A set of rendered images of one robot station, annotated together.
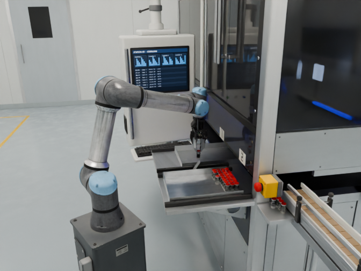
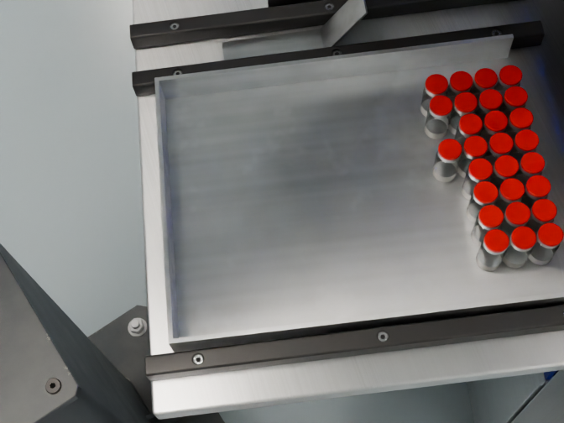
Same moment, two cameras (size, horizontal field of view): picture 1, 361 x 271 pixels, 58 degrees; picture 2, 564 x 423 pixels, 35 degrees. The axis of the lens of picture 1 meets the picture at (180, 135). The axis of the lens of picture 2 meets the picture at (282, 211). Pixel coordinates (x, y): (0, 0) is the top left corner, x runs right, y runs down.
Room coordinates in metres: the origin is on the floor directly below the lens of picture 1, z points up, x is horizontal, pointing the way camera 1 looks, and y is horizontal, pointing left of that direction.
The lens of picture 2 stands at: (1.05, -0.09, 1.62)
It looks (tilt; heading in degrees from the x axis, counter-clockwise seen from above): 66 degrees down; 11
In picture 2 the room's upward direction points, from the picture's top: 8 degrees counter-clockwise
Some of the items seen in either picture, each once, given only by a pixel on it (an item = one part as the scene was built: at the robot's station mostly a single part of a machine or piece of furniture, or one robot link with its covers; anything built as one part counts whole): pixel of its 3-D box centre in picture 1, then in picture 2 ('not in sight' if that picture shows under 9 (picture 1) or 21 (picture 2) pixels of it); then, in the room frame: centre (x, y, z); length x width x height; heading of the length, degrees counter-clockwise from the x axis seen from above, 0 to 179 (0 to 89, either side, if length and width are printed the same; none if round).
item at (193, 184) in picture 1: (200, 184); (352, 187); (1.40, -0.09, 0.90); 0.34 x 0.26 x 0.04; 99
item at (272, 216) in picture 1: (278, 212); not in sight; (1.18, -0.41, 0.87); 0.14 x 0.13 x 0.02; 100
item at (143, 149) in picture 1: (164, 148); not in sight; (2.06, 0.11, 0.82); 0.40 x 0.14 x 0.02; 107
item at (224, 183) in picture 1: (222, 180); (474, 169); (1.41, -0.20, 0.90); 0.18 x 0.02 x 0.05; 9
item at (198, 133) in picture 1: (199, 127); not in sight; (1.67, -0.10, 1.10); 0.09 x 0.08 x 0.12; 10
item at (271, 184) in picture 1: (269, 185); not in sight; (1.19, -0.37, 1.00); 0.08 x 0.07 x 0.07; 100
